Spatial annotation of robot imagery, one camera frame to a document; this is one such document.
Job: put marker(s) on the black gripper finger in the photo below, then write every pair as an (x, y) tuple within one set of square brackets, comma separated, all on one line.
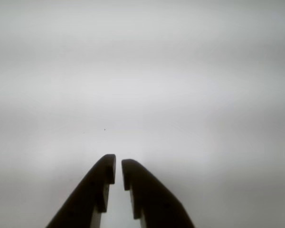
[(85, 202), (156, 202)]

